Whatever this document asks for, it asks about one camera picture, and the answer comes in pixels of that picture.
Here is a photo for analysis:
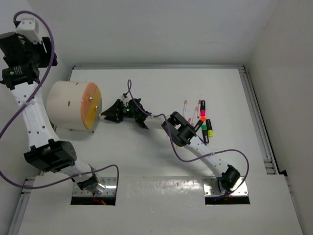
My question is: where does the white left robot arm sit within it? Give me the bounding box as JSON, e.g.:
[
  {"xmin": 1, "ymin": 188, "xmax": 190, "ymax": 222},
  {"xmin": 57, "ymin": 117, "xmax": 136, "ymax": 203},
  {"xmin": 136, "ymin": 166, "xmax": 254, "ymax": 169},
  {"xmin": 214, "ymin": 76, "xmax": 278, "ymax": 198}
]
[{"xmin": 0, "ymin": 32, "xmax": 105, "ymax": 194}]

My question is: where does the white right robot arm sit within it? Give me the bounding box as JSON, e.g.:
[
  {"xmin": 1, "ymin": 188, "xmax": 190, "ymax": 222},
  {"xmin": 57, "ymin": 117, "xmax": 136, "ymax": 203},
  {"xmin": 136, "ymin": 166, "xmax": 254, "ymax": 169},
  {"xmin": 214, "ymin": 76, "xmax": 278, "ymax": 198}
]
[{"xmin": 101, "ymin": 98, "xmax": 241, "ymax": 194}]

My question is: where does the orange highlighter black body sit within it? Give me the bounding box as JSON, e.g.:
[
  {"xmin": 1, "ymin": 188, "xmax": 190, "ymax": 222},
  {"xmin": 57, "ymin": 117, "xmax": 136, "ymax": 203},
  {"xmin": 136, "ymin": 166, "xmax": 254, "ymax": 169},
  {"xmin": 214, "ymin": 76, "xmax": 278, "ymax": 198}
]
[{"xmin": 194, "ymin": 116, "xmax": 206, "ymax": 133}]

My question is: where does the pink highlighter black body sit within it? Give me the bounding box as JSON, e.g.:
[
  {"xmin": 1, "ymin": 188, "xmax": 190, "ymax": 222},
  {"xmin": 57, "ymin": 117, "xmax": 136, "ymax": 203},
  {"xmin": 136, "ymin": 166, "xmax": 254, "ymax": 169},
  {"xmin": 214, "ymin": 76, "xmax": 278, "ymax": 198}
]
[{"xmin": 200, "ymin": 100, "xmax": 206, "ymax": 117}]

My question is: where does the cylindrical beige drawer container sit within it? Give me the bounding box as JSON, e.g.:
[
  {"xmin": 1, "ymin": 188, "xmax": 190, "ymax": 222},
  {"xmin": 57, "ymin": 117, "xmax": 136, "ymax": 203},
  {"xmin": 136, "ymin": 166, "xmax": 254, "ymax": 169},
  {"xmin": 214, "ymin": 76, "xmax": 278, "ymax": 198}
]
[{"xmin": 46, "ymin": 81, "xmax": 102, "ymax": 132}]

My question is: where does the light pink cap pen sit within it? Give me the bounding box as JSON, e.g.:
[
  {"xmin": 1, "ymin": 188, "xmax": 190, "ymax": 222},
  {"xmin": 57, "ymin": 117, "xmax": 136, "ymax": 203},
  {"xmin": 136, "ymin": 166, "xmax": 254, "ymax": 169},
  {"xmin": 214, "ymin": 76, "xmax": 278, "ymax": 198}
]
[{"xmin": 182, "ymin": 100, "xmax": 187, "ymax": 116}]

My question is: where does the yellow highlighter black body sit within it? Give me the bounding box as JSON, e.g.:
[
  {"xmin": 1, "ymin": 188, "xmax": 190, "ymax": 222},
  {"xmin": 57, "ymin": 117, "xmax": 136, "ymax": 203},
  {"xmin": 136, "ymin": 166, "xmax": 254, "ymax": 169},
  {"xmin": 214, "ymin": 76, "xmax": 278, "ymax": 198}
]
[{"xmin": 206, "ymin": 119, "xmax": 214, "ymax": 138}]

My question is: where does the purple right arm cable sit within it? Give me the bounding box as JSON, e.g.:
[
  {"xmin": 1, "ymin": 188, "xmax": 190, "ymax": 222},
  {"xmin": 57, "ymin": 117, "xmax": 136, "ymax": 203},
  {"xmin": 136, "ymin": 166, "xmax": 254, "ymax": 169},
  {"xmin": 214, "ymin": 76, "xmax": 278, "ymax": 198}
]
[{"xmin": 126, "ymin": 79, "xmax": 250, "ymax": 198}]

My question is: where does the mauve cap white pen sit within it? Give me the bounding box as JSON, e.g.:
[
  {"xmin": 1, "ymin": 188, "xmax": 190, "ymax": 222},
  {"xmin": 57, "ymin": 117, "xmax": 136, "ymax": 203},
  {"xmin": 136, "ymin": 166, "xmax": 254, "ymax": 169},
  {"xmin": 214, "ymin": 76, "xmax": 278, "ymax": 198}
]
[{"xmin": 197, "ymin": 100, "xmax": 201, "ymax": 119}]

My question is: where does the peach cap white pen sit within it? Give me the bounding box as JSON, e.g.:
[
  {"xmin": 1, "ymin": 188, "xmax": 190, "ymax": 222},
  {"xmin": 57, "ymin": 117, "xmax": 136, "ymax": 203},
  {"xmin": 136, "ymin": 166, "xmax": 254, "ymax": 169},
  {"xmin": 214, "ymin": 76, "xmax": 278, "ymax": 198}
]
[{"xmin": 191, "ymin": 106, "xmax": 199, "ymax": 125}]

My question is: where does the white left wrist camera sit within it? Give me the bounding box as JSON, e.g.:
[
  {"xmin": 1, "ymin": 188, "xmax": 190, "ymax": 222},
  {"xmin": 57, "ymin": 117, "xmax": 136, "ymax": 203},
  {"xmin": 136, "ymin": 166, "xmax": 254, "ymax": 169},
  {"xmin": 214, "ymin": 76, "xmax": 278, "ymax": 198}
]
[{"xmin": 15, "ymin": 18, "xmax": 39, "ymax": 41}]

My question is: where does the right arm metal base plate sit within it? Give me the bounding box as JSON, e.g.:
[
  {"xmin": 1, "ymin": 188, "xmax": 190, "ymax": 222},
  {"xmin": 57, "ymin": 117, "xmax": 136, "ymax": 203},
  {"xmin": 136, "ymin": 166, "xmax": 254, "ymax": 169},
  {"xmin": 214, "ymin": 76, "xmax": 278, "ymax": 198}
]
[{"xmin": 202, "ymin": 176, "xmax": 249, "ymax": 197}]

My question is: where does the green highlighter black body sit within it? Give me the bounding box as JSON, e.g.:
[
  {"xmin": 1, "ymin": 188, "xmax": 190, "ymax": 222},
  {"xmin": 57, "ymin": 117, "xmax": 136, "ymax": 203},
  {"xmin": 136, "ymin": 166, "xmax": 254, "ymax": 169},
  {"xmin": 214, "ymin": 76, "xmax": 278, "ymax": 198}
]
[{"xmin": 201, "ymin": 124, "xmax": 209, "ymax": 144}]

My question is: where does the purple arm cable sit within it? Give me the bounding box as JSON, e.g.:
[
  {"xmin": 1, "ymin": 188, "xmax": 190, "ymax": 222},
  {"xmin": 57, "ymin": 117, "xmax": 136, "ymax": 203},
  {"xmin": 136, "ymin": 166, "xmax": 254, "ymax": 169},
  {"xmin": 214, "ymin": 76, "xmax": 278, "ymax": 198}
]
[
  {"xmin": 0, "ymin": 11, "xmax": 119, "ymax": 190},
  {"xmin": 126, "ymin": 79, "xmax": 250, "ymax": 198}
]

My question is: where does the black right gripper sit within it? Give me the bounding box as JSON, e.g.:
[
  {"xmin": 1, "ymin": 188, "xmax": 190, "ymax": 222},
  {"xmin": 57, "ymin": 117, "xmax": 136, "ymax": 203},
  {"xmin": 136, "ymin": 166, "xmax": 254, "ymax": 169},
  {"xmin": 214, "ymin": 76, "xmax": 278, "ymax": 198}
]
[{"xmin": 103, "ymin": 99, "xmax": 138, "ymax": 122}]

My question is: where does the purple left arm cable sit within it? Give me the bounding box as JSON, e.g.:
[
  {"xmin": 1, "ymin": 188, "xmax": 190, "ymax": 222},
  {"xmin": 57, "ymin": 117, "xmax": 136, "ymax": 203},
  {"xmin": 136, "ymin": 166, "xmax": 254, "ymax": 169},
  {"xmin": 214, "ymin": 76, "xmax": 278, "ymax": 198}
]
[{"xmin": 0, "ymin": 11, "xmax": 119, "ymax": 190}]

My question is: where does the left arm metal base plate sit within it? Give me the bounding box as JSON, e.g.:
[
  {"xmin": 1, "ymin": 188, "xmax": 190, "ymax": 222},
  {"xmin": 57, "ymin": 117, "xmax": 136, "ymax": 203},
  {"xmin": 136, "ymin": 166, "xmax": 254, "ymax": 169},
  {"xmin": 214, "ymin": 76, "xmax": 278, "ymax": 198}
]
[{"xmin": 72, "ymin": 177, "xmax": 117, "ymax": 197}]

